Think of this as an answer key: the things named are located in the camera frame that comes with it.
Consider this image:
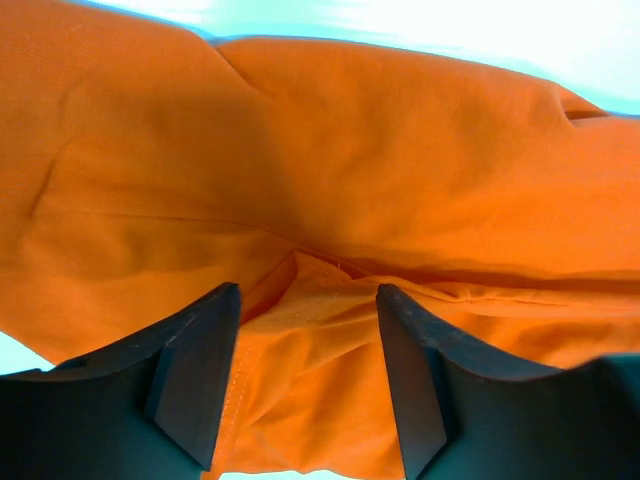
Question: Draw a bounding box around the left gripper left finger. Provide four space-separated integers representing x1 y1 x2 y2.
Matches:
1 283 241 479

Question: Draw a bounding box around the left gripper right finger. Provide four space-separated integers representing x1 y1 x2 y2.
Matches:
376 284 639 479

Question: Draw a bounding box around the orange t shirt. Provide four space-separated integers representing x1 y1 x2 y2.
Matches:
1 1 639 479

